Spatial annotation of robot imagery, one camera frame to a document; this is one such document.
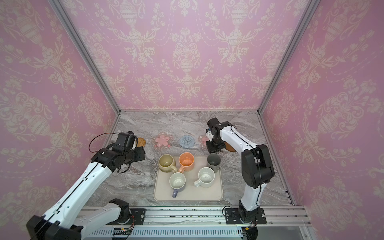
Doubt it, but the left corner aluminium post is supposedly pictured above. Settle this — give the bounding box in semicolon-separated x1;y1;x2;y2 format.
48;0;121;115

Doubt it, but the dark grey mug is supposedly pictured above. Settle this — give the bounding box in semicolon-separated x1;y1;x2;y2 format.
207;154;221;173

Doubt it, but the white mug purple handle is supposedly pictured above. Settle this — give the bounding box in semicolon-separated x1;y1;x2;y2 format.
169;173;186;198

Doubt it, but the blue grey round coaster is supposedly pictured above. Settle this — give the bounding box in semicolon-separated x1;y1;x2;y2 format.
179;135;196;149

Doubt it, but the brown wooden coaster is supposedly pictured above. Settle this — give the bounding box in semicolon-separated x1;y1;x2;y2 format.
225;142;236;152

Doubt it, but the yellow-green mug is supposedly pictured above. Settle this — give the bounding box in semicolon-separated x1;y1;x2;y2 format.
158;154;179;173

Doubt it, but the pink flower coaster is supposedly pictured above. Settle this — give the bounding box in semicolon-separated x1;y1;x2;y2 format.
198;135;209;150
152;132;174;150

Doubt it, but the corner aluminium post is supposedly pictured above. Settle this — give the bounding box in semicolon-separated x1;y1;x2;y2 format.
48;0;121;115
258;0;321;116

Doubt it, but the orange pink mug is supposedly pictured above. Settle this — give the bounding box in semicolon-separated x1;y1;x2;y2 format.
179;152;195;173

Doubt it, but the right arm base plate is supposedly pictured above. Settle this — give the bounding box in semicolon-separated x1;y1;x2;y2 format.
224;208;267;225

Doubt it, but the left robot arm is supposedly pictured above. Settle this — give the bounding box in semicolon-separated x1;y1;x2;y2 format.
26;131;146;240

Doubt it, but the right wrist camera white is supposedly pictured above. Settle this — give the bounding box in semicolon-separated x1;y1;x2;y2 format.
206;129;214;142

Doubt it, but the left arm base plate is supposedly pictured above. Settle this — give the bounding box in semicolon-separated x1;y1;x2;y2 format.
128;208;146;226

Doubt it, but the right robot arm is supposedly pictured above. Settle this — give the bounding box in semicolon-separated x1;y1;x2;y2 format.
206;118;275;224

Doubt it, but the woven tan coaster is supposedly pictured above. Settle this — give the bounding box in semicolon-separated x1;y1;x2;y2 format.
137;138;147;148

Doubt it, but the aluminium front rail frame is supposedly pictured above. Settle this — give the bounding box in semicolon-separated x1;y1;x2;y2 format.
78;206;316;240

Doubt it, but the right corner aluminium post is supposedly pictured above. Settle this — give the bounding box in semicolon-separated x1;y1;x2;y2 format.
258;0;321;116

